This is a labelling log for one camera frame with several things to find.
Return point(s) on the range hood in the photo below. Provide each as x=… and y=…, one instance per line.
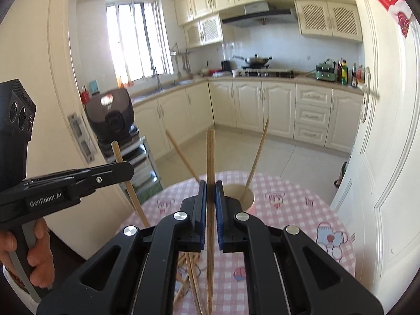
x=259, y=14

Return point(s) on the dark brown kitchen appliance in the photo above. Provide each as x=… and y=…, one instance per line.
x=111, y=118

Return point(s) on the metal faucet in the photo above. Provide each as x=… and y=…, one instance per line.
x=157, y=78

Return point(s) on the cream base kitchen cabinets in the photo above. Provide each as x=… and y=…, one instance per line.
x=249, y=105

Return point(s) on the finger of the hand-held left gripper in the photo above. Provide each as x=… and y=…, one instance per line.
x=111, y=172

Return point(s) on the cream lattice door cabinet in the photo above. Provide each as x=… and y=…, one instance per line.
x=328, y=19
x=203, y=31

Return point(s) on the bunch of wooden chopsticks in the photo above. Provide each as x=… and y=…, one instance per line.
x=192, y=279

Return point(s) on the metal wok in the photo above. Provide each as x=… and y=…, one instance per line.
x=256, y=60

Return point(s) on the cream cabinet drawer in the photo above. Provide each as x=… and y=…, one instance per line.
x=310, y=135
x=313, y=95
x=311, y=115

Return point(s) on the teal box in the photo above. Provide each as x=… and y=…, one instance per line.
x=94, y=87

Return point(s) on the pink checkered tablecloth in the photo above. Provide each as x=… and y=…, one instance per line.
x=295, y=210

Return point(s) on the red white container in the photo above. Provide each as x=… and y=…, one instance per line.
x=211, y=71

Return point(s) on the hanging metal spatula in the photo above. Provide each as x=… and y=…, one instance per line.
x=179, y=69

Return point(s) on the red label bottle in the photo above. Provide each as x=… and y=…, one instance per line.
x=360, y=78

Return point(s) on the metal door latch plate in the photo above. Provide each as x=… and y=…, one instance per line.
x=75, y=126
x=88, y=151

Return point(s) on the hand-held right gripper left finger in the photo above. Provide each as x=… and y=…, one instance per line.
x=203, y=203

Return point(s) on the single wooden chopstick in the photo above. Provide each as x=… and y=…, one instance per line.
x=256, y=157
x=181, y=155
x=138, y=203
x=210, y=157

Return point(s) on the pink cup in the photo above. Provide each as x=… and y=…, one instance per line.
x=234, y=192

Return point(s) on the kitchen window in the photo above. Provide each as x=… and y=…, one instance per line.
x=137, y=39

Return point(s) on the brown sauce bottle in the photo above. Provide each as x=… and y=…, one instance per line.
x=340, y=70

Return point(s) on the white door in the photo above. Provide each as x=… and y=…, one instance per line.
x=387, y=121

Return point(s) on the green countertop appliance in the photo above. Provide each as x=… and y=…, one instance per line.
x=325, y=71

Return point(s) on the wall utensil rail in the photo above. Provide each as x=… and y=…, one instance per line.
x=183, y=52

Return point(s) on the yellow green bottle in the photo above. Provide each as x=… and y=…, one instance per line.
x=344, y=73

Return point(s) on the steel kitchen sink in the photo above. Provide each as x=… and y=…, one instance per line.
x=177, y=84

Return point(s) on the black countertop appliance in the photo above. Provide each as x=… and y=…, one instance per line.
x=226, y=65

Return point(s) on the dark sauce bottle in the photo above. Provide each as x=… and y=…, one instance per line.
x=354, y=77

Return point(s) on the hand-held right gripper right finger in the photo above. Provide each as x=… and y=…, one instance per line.
x=219, y=210

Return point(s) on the person's left hand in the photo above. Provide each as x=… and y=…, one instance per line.
x=42, y=256

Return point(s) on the gas stove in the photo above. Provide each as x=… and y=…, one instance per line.
x=265, y=73

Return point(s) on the metal storage rack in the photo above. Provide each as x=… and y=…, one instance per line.
x=144, y=170

